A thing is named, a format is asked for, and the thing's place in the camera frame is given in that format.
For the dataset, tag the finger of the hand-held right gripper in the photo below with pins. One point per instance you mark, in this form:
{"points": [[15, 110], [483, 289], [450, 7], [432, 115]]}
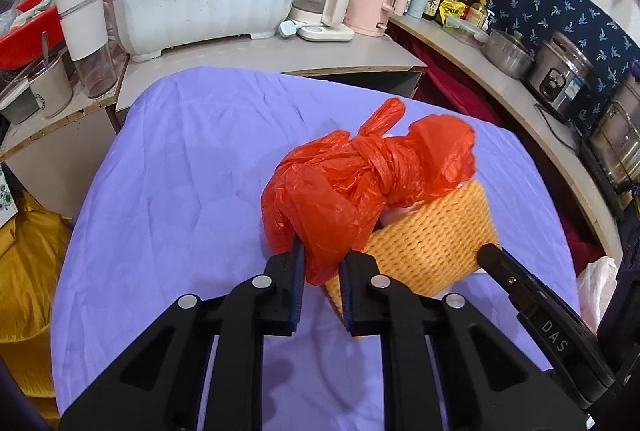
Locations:
{"points": [[502, 268]]}

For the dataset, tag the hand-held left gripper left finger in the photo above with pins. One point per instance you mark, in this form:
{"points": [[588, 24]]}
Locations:
{"points": [[298, 281]]}

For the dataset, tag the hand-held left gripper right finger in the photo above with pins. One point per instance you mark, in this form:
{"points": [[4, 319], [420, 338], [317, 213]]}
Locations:
{"points": [[345, 296]]}

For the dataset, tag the bin with white liner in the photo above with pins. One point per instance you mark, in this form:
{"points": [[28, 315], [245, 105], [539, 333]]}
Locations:
{"points": [[597, 281]]}

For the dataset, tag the large orange foam net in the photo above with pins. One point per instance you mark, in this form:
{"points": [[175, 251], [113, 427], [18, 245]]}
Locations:
{"points": [[425, 241]]}

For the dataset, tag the orange plastic bag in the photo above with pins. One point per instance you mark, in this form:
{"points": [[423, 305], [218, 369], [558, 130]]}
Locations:
{"points": [[340, 181]]}

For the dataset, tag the black induction cooker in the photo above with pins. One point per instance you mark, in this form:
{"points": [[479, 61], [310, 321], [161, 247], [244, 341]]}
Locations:
{"points": [[600, 176]]}

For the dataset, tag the purple tablecloth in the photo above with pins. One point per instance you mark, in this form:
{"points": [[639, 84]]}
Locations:
{"points": [[175, 186]]}

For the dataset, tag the large steel steamer pot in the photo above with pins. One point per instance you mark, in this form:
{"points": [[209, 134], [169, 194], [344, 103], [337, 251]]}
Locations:
{"points": [[620, 136]]}

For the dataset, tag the red cloth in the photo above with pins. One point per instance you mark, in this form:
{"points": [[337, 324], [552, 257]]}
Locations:
{"points": [[450, 81]]}

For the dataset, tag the steel rice cooker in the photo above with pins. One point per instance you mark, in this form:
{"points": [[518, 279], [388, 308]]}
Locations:
{"points": [[560, 78]]}

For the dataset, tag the small steel pot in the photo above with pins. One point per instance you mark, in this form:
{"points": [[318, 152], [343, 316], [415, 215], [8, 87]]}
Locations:
{"points": [[507, 53]]}

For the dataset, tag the purple cloth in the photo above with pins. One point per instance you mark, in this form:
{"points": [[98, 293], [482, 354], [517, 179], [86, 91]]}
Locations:
{"points": [[635, 70]]}

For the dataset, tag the clear food container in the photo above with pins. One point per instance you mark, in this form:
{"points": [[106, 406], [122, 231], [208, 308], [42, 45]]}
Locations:
{"points": [[467, 30]]}

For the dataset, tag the white power plug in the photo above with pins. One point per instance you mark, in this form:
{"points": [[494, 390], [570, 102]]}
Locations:
{"points": [[289, 28]]}

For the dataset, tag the amber sauce bottle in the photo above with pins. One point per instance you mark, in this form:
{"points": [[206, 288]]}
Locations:
{"points": [[481, 13]]}

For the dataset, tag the yellow label jar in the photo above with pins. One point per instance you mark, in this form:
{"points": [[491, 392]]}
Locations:
{"points": [[451, 8]]}

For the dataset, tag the yellow cloth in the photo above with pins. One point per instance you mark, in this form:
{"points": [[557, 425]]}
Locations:
{"points": [[25, 281]]}

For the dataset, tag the white ceramic mug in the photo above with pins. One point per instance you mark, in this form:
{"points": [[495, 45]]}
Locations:
{"points": [[52, 91]]}

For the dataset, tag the white blender cup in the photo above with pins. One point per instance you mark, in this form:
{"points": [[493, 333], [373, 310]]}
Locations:
{"points": [[87, 31]]}

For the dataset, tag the grey metal container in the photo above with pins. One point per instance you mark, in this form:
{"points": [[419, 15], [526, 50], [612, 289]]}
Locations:
{"points": [[17, 106]]}

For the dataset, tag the red plastic basin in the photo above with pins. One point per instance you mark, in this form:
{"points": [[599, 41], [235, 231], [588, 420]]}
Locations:
{"points": [[30, 41]]}

